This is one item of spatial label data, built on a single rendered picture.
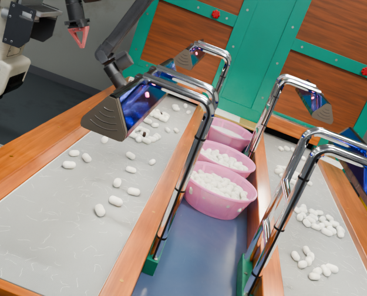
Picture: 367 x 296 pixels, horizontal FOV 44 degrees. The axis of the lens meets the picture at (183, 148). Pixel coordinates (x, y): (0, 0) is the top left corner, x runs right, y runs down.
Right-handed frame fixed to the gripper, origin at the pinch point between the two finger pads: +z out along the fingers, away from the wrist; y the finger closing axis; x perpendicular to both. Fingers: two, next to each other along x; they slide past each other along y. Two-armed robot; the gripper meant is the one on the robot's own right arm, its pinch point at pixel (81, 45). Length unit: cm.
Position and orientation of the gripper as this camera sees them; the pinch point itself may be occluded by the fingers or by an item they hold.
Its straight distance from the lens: 171.2
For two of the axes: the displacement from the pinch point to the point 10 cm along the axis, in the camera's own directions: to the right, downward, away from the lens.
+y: 0.7, -3.1, 9.5
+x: -9.9, 1.0, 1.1
